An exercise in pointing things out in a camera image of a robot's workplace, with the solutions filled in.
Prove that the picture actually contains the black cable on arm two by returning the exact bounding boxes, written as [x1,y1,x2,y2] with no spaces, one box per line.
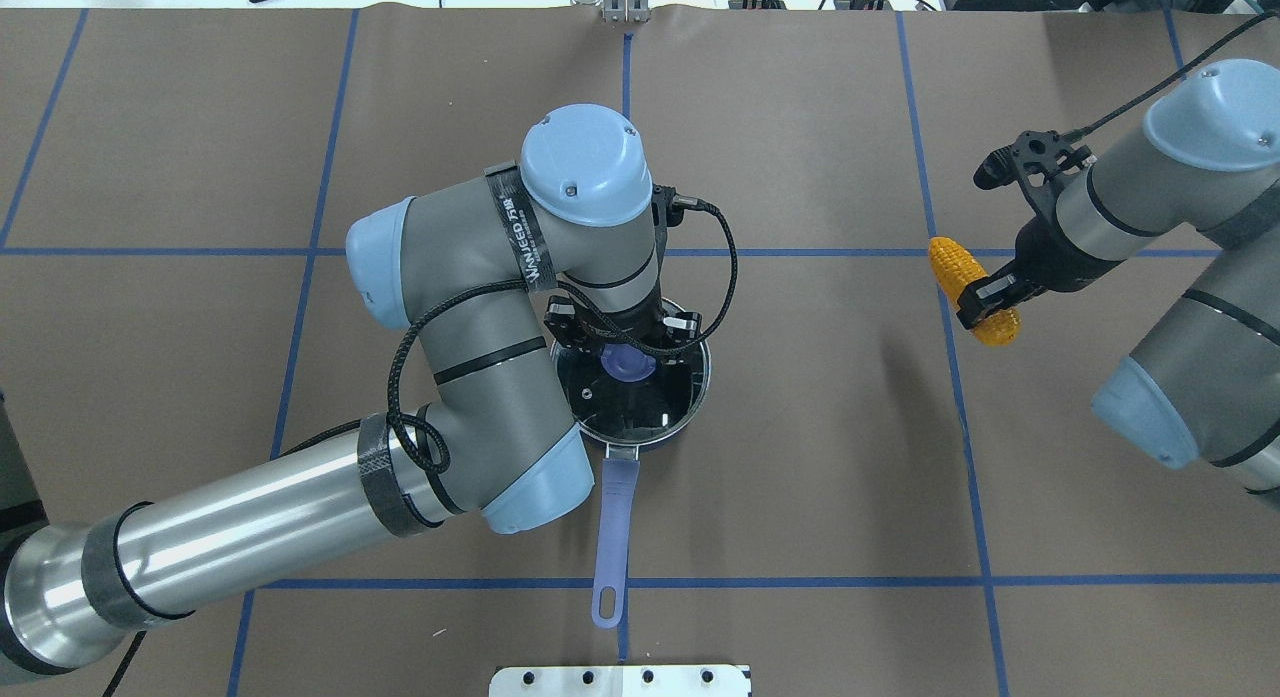
[1065,12,1280,143]

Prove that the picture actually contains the dark blue saucepan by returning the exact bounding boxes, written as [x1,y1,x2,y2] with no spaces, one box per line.
[544,295,712,630]

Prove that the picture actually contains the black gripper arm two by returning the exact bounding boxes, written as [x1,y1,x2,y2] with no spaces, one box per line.
[956,217,1111,331]

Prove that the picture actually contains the silver grey robot arm two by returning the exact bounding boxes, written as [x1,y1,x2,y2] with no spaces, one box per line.
[928,58,1279,506]

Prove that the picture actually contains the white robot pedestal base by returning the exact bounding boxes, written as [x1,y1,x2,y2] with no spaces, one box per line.
[488,664,754,696]

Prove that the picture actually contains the glass pot lid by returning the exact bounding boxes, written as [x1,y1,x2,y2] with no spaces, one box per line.
[550,341,712,448]

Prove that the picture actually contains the silver grey robot arm one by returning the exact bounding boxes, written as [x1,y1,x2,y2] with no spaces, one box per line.
[3,104,705,685]

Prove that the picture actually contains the aluminium frame post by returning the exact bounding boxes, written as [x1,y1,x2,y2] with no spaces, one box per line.
[602,0,652,24]

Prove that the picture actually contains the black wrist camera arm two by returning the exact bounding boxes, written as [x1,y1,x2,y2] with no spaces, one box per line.
[972,130,1096,220]

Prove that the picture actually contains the black wrist camera arm one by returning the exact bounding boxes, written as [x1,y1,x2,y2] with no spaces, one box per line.
[543,295,703,358]

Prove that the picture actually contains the yellow corn cob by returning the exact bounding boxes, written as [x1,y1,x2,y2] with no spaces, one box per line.
[927,237,1021,347]

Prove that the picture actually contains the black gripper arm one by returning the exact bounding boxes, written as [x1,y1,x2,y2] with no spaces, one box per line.
[559,292,691,352]

